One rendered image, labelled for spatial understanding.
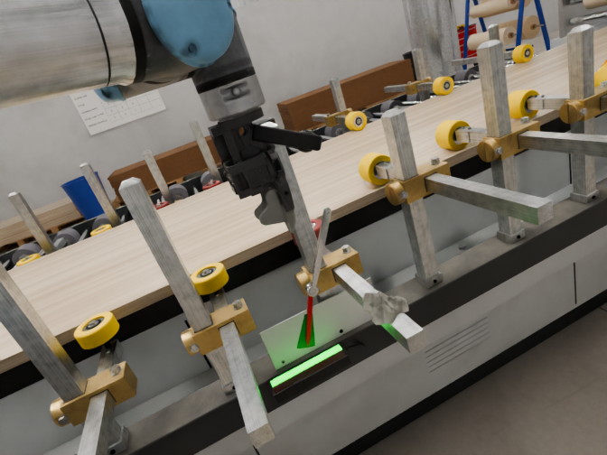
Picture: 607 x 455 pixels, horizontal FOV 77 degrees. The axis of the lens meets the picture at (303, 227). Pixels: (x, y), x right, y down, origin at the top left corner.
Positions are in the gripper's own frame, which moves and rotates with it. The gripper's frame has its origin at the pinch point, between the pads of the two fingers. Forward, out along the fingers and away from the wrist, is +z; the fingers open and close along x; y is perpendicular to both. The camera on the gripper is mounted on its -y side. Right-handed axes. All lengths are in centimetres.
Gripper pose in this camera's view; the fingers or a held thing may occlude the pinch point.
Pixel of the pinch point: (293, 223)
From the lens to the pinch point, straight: 66.8
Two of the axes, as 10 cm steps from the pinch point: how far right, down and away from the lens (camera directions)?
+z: 3.1, 8.7, 3.9
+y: -8.9, 4.1, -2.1
